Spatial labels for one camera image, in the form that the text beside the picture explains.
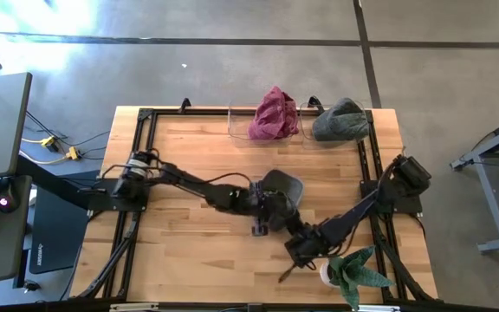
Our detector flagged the grey metal stand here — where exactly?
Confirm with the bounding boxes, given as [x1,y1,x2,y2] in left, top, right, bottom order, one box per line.
[450,110,499,255]

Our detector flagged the black laptop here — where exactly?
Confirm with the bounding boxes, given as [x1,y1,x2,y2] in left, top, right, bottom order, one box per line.
[29,185,90,275]

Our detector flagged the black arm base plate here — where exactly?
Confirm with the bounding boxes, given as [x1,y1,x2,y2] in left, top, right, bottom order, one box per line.
[87,179,149,213]
[360,179,424,216]

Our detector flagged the dark green baseball cap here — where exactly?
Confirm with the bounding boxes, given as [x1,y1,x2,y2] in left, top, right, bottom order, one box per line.
[312,97,370,142]
[260,169,306,235]

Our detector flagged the black computer mouse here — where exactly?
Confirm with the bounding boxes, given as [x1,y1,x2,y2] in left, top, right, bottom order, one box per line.
[0,181,19,214]

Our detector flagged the white plant pot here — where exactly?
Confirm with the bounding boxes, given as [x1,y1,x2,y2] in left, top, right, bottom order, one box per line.
[320,259,340,289]

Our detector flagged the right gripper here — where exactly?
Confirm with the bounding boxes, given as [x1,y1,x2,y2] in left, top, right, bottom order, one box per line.
[278,229,333,284]

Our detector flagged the green snake plant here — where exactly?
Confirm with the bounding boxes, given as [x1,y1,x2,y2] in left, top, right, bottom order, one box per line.
[327,245,397,312]

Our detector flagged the black desk support beam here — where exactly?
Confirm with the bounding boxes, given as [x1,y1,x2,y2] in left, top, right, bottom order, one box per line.
[15,153,103,211]

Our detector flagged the clear plastic bin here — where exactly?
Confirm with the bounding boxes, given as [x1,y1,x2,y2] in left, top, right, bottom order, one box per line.
[299,100,371,151]
[227,101,301,148]

